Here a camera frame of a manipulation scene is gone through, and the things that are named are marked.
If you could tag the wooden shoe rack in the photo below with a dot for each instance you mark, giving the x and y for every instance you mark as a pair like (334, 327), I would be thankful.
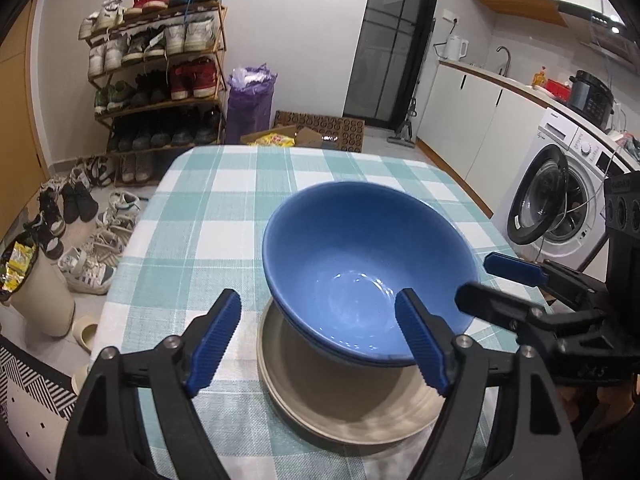
(160, 106)
(192, 80)

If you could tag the white electric kettle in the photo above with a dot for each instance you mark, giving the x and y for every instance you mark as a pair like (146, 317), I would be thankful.
(456, 49)

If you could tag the chrome faucet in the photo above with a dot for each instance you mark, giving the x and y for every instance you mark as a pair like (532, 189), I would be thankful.
(506, 57)

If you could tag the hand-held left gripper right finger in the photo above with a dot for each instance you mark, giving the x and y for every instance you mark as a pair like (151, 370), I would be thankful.
(420, 345)

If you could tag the teal checked tablecloth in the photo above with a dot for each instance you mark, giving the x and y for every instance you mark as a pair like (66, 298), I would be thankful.
(220, 210)

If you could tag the white wall socket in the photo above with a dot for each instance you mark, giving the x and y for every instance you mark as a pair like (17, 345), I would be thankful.
(450, 16)

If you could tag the open brown cardboard box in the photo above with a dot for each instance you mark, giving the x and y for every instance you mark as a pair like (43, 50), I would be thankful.
(310, 137)

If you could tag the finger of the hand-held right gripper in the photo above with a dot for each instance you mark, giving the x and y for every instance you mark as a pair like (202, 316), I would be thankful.
(500, 305)
(515, 267)

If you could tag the black white patterned rug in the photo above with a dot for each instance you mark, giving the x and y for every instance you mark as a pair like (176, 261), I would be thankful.
(30, 385)

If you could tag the black pressure cooker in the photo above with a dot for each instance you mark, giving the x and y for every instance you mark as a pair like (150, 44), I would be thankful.
(592, 95)

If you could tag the beige trash bin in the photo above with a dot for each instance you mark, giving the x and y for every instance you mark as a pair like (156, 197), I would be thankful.
(40, 300)

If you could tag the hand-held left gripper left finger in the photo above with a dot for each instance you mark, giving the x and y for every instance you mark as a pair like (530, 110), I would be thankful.
(215, 340)

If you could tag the wooden door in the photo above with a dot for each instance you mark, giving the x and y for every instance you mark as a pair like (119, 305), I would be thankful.
(15, 110)

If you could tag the white washing machine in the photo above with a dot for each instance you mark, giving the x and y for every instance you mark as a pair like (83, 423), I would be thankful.
(585, 170)

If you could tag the grey floor mop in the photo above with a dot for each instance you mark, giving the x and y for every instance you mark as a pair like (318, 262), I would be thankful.
(402, 132)

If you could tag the beige ceramic plate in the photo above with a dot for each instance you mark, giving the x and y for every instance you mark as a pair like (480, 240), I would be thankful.
(360, 441)
(350, 400)

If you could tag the yellow snack packet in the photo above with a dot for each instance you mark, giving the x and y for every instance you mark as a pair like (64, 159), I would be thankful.
(272, 140)

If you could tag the red packet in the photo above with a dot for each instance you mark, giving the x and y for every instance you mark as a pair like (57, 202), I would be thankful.
(557, 89)

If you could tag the purple plastic bag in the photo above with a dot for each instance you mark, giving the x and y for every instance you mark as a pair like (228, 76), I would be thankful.
(250, 105)

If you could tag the beige slipper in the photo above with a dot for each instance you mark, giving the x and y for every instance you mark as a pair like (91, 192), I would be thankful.
(80, 377)
(86, 332)

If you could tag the blue ceramic bowl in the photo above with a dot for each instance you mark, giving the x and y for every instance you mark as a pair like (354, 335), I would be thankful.
(360, 240)
(372, 361)

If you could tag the steel range hood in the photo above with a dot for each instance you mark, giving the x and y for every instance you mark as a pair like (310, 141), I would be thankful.
(600, 30)

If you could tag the white base cabinet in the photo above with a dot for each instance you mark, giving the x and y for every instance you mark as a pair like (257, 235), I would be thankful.
(460, 120)

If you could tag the scattered pile of shoes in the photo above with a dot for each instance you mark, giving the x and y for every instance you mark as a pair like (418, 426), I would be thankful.
(85, 270)

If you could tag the black framed glass door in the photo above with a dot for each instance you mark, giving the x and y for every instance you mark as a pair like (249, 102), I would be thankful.
(390, 45)

